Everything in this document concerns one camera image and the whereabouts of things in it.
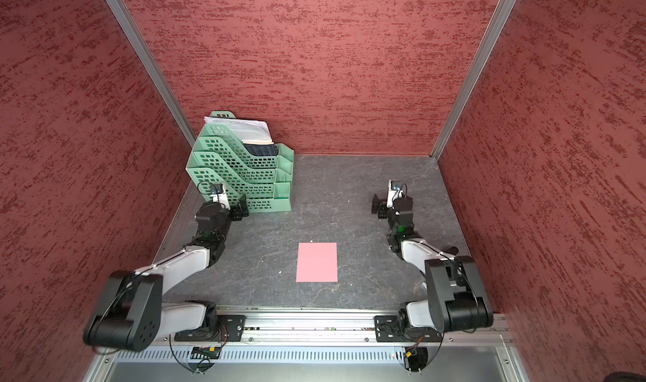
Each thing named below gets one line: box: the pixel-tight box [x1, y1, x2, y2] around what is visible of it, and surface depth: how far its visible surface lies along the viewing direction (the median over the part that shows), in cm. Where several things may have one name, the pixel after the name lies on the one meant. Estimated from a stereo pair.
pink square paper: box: [296, 242, 339, 282], surface depth 90 cm
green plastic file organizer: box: [185, 111, 296, 213], surface depth 100 cm
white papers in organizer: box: [203, 116, 275, 146], surface depth 97 cm
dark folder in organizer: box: [243, 143, 278, 157], surface depth 105 cm
